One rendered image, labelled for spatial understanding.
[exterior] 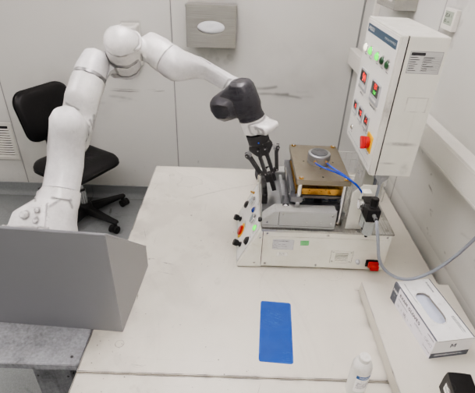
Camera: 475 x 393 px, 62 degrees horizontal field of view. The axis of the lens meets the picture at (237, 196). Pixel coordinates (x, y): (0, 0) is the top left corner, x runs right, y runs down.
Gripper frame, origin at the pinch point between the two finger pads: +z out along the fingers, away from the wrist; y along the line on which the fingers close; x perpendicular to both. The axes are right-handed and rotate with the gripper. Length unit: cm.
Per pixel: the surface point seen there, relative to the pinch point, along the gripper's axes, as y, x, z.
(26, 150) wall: 185, -142, 2
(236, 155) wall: 35, -144, 54
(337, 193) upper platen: -21.2, 9.9, 5.8
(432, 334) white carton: -35, 54, 29
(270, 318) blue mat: 9.5, 40.2, 25.7
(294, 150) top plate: -10.6, -8.3, -5.2
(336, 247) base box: -16.5, 16.6, 23.5
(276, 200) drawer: 0.0, 4.3, 5.8
